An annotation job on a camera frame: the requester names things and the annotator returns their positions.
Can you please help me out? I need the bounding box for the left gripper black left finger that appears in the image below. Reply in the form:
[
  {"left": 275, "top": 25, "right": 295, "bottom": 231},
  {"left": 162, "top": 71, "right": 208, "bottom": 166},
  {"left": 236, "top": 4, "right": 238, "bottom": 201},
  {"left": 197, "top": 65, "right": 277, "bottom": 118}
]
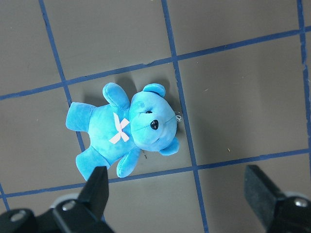
[{"left": 0, "top": 166, "right": 113, "bottom": 233}]

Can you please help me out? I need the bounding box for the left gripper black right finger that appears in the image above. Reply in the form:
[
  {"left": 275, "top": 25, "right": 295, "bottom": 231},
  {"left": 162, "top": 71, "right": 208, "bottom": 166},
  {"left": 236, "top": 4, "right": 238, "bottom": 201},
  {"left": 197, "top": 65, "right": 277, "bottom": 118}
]
[{"left": 244, "top": 165, "right": 311, "bottom": 233}]

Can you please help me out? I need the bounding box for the blue plush teddy bear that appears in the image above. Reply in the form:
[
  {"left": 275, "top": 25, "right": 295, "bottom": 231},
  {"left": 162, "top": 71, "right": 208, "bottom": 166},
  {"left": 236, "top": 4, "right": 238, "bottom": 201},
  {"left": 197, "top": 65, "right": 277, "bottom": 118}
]
[{"left": 66, "top": 83, "right": 179, "bottom": 180}]

